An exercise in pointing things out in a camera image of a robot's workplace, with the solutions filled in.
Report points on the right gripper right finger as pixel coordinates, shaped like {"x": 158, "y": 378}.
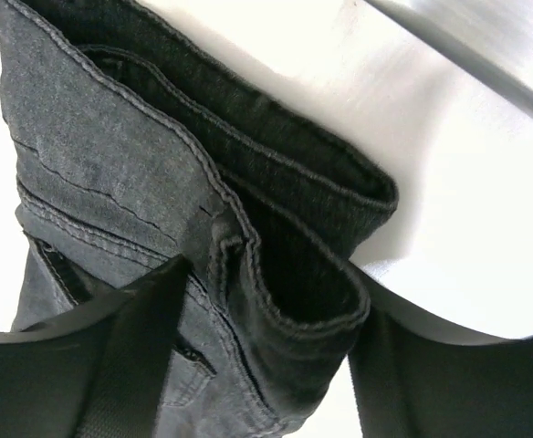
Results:
{"x": 415, "y": 374}

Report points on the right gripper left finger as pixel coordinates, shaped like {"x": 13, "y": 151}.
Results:
{"x": 97, "y": 370}

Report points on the black trousers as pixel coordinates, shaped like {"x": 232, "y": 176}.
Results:
{"x": 134, "y": 146}

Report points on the aluminium frame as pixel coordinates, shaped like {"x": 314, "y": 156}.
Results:
{"x": 490, "y": 40}

